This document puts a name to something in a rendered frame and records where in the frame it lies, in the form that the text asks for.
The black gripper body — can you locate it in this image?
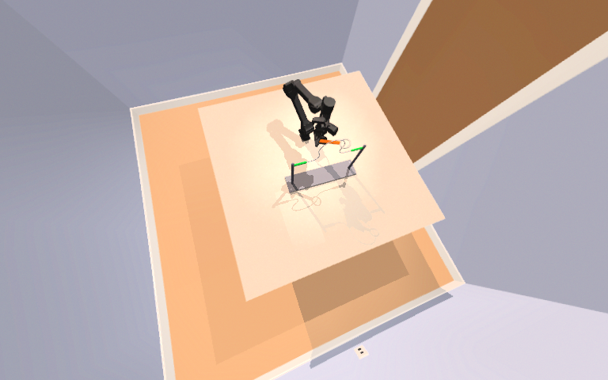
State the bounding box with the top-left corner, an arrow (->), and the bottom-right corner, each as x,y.
312,116 -> 329,145

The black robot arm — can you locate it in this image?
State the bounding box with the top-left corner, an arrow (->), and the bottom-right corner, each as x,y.
283,79 -> 338,142

